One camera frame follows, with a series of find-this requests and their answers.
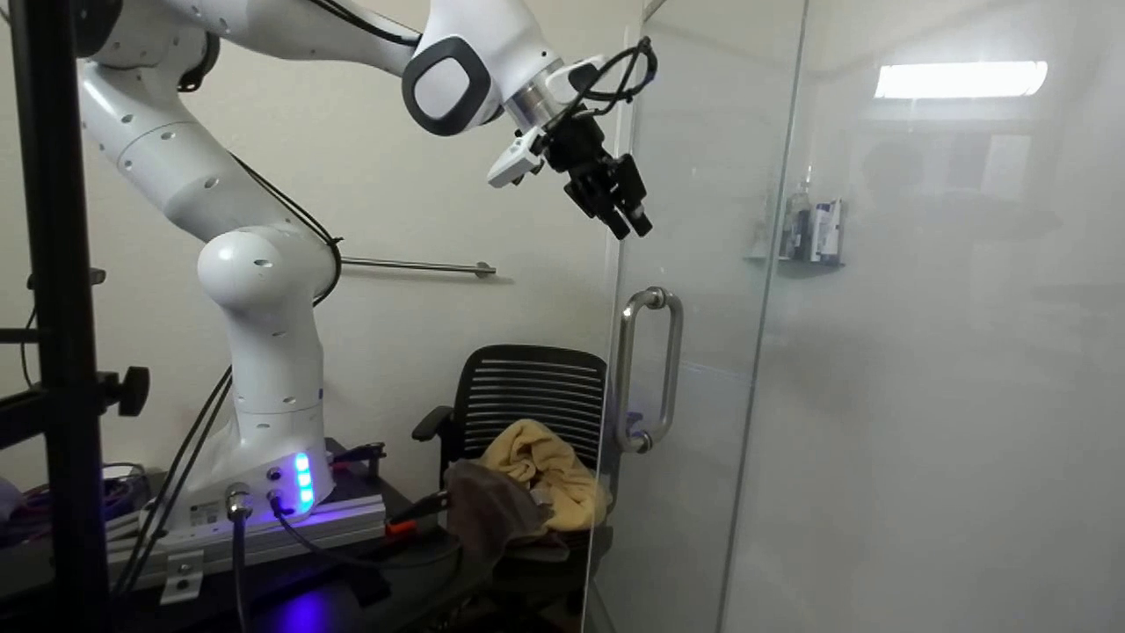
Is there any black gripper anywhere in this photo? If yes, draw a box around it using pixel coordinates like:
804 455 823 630
550 116 655 239

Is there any glass shower door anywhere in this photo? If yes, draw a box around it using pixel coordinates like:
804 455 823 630
579 0 812 633

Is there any chrome door handle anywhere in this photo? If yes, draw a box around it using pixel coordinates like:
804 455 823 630
611 286 687 455

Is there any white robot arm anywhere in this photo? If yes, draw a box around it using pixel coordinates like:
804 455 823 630
75 0 655 518

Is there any shower shelf caddy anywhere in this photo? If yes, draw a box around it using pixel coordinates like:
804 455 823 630
747 257 845 277

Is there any metal towel bar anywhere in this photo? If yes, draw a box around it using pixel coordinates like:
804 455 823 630
344 257 501 280

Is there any black mesh office chair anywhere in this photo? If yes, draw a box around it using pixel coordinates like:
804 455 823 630
410 346 609 633

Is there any yellow towel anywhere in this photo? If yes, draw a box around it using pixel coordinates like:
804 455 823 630
482 418 609 532

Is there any brown-grey cloth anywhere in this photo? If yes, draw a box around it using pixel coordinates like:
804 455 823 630
448 461 571 571

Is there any purple-black clamp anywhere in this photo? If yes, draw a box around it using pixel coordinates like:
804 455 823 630
331 443 387 481

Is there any orange-black clamp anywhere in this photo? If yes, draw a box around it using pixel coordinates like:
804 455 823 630
382 491 450 541

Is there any black tripod stand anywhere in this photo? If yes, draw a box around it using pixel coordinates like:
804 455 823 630
5 0 116 633

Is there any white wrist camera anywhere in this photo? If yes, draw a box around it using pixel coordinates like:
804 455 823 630
490 126 544 185

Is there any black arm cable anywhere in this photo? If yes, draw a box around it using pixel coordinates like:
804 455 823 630
568 34 660 119

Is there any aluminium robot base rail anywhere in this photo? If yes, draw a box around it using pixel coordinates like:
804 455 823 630
110 496 387 591

